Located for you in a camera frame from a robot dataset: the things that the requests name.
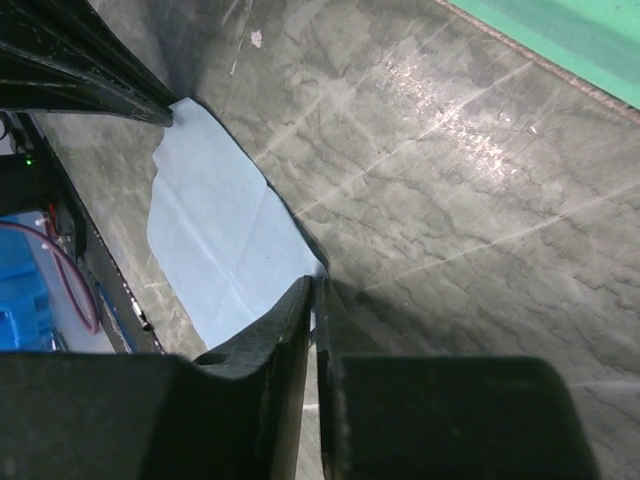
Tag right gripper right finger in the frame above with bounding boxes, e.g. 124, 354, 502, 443
314, 279, 600, 479

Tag grey felt glasses case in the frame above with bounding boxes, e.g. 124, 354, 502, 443
441, 1, 639, 124

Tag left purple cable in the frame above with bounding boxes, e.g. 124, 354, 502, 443
0, 219, 101, 335

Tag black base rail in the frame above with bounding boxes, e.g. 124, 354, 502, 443
1, 112, 164, 354

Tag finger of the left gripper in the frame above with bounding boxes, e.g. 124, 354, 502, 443
1, 1, 175, 125

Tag blue plastic basket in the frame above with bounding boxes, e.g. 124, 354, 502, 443
1, 227, 57, 352

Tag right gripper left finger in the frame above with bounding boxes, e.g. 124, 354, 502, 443
1, 277, 311, 479

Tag light blue cleaning cloth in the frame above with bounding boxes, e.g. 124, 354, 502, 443
147, 98, 327, 349

